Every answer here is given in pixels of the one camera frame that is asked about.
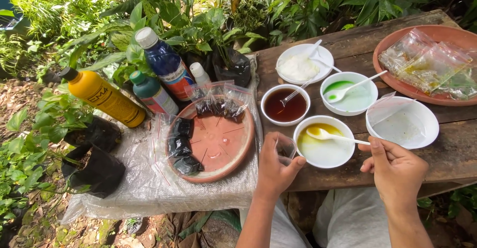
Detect white bowl with green liquid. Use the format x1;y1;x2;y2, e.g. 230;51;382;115
320;71;379;117

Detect green and brown sack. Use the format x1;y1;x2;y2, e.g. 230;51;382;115
163;209;243;248

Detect small clear plastic bag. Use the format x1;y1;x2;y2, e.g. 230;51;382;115
275;134;298;166

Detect person's left hand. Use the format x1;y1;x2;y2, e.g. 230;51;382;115
256;131;307;201

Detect blue container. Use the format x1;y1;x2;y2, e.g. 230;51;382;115
0;0;31;30

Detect terracotta saucer with ribs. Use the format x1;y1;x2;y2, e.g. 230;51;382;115
165;95;256;184

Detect group of dark liquid sachets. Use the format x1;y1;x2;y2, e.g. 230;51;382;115
151;80;254;186

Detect pile of used clear bags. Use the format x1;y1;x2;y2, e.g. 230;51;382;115
378;28;477;101

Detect yellow bottle with black cap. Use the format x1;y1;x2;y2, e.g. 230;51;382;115
59;67;147;129

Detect blue bottle with white cap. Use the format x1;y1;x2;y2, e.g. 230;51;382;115
134;27;195;102

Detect empty white bowl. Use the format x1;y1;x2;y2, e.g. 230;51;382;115
365;96;440;150

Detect translucent woven plastic sheet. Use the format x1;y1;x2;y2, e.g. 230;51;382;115
61;54;264;225

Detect black nursery bag with plant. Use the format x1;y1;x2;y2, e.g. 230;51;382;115
63;115;122;154
212;46;252;89
61;144;126;199

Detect clear bag with red strip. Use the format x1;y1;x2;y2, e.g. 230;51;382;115
366;91;417;128

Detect person's right hand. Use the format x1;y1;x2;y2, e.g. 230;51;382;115
358;136;430;212

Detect small green bottle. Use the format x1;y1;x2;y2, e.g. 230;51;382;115
129;70;180;115

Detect person's white trousers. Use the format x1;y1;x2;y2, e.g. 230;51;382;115
238;186;393;248

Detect white bowl with brown liquid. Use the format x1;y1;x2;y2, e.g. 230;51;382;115
260;84;311;127

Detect clear plastic spoon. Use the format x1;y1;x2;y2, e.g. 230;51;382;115
280;78;314;107

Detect large terracotta saucer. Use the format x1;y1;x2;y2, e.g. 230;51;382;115
373;25;477;107

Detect white spoon with green residue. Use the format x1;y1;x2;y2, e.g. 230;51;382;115
325;70;388;104

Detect white bowl with white powder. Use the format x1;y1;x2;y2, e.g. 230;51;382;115
275;43;335;85

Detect white plastic spoon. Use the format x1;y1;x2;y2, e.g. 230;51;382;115
310;57;342;73
306;127;371;146
305;39;323;59

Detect white bowl with yellow liquid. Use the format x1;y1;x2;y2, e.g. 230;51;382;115
293;115;356;169

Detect small white bottle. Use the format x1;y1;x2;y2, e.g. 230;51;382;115
189;62;212;86

